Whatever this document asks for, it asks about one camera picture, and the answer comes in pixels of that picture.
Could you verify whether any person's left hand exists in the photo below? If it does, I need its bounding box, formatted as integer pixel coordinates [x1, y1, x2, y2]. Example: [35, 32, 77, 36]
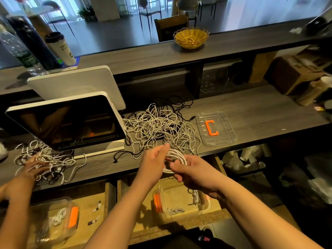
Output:
[132, 143, 171, 190]

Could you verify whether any yellow woven basket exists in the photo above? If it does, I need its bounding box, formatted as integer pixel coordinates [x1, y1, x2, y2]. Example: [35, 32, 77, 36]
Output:
[173, 27, 210, 50]

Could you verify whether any green potted plant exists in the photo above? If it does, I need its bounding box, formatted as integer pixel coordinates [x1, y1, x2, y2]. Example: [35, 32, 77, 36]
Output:
[78, 5, 96, 21]

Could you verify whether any black cable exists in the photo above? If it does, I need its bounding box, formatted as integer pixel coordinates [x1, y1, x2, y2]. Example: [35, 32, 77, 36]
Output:
[113, 149, 142, 163]

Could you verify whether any bundle of black cables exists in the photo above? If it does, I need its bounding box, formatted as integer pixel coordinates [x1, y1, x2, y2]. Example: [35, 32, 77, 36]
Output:
[156, 96, 197, 122]

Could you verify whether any clear container drawer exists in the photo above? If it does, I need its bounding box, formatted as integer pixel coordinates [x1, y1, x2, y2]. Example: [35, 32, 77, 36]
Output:
[152, 181, 211, 223]
[28, 197, 80, 248]

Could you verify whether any black thermos bottle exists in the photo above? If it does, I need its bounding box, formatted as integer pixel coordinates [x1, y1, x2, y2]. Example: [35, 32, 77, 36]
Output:
[8, 15, 63, 71]

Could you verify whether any wooden drawer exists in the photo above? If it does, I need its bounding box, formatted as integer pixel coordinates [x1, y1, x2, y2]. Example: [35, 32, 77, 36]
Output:
[117, 155, 234, 245]
[26, 181, 117, 249]

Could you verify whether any pile of white containers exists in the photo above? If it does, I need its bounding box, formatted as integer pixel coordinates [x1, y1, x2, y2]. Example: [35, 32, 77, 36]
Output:
[223, 144, 271, 172]

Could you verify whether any person's right forearm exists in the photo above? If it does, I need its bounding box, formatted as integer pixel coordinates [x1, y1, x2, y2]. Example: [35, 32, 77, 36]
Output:
[215, 179, 322, 249]

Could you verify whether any round wooden table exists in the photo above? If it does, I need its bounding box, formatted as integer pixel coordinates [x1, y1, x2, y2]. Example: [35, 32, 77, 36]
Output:
[5, 5, 60, 39]

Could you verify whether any black device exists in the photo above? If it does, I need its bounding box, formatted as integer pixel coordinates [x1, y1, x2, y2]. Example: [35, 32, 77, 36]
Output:
[306, 8, 332, 34]

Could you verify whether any grey wooden bar counter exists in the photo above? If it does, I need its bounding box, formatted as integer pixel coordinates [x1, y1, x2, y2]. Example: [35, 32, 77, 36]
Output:
[0, 18, 332, 96]

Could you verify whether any clear plastic water bottle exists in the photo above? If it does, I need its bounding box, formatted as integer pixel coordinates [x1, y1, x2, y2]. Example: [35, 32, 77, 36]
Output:
[0, 23, 46, 77]

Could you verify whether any clear lid orange handle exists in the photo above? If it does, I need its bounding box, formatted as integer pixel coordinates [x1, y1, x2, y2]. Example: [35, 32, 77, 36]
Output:
[195, 111, 237, 148]

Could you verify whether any brown cardboard box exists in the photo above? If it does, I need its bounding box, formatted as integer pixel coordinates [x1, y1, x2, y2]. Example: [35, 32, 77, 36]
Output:
[270, 54, 328, 95]

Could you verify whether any brown wooden chair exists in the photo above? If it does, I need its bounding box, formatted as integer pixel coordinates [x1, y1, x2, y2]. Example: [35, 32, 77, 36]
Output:
[155, 14, 190, 42]

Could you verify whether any flat cardboard sheet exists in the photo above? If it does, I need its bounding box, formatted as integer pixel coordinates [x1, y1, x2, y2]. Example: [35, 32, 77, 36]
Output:
[249, 50, 278, 83]

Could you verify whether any white touchscreen monitor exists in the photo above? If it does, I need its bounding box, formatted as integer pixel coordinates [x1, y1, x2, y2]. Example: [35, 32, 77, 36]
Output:
[5, 92, 127, 158]

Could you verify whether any person's right hand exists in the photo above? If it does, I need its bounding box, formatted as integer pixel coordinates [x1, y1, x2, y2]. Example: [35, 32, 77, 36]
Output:
[169, 154, 229, 201]

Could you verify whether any white paper coffee cup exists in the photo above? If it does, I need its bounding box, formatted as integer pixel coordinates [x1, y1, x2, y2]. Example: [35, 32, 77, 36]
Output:
[44, 32, 77, 67]

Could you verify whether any person's left forearm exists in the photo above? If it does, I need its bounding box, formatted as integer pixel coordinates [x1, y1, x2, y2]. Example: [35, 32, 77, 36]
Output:
[99, 181, 159, 249]

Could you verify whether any black metal chair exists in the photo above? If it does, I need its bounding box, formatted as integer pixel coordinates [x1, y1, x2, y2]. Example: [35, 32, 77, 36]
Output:
[41, 0, 76, 34]
[177, 0, 200, 26]
[137, 0, 163, 31]

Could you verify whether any white customer display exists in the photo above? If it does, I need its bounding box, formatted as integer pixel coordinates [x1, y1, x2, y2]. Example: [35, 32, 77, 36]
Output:
[27, 65, 126, 111]

